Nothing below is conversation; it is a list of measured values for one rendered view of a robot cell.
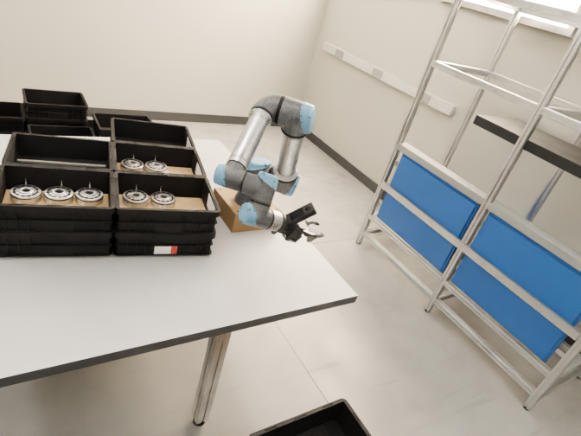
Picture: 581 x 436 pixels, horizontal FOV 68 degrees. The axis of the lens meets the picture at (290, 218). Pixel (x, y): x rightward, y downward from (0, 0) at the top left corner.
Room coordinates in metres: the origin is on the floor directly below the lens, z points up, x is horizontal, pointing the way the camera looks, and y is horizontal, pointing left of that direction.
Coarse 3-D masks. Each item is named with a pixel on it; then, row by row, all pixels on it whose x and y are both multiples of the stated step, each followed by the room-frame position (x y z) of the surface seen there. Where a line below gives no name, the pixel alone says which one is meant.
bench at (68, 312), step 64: (64, 256) 1.23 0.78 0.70; (128, 256) 1.34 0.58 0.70; (192, 256) 1.46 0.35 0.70; (256, 256) 1.59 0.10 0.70; (320, 256) 1.75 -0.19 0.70; (0, 320) 0.88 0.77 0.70; (64, 320) 0.95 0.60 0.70; (128, 320) 1.03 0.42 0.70; (192, 320) 1.11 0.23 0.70; (256, 320) 1.21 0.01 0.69; (0, 384) 0.70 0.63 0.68
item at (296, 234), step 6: (300, 222) 1.40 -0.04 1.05; (282, 228) 1.33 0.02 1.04; (288, 228) 1.38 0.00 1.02; (294, 228) 1.37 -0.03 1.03; (300, 228) 1.37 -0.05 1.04; (282, 234) 1.38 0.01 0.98; (288, 234) 1.37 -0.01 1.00; (294, 234) 1.37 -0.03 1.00; (300, 234) 1.40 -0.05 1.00; (288, 240) 1.38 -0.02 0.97; (294, 240) 1.39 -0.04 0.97
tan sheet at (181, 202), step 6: (120, 198) 1.53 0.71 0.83; (180, 198) 1.67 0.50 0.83; (186, 198) 1.69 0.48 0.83; (192, 198) 1.70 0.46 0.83; (198, 198) 1.72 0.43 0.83; (120, 204) 1.49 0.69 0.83; (150, 204) 1.55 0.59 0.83; (180, 204) 1.62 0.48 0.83; (186, 204) 1.64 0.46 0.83; (192, 204) 1.65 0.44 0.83; (198, 204) 1.67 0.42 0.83
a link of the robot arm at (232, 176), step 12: (276, 96) 1.68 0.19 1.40; (252, 108) 1.62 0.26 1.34; (264, 108) 1.62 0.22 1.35; (276, 108) 1.65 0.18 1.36; (252, 120) 1.57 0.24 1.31; (264, 120) 1.59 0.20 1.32; (252, 132) 1.52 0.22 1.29; (240, 144) 1.45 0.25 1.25; (252, 144) 1.48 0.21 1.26; (240, 156) 1.41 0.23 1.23; (252, 156) 1.47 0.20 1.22; (216, 168) 1.34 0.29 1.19; (228, 168) 1.35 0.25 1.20; (240, 168) 1.37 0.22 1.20; (216, 180) 1.32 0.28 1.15; (228, 180) 1.32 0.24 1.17; (240, 180) 1.32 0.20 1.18
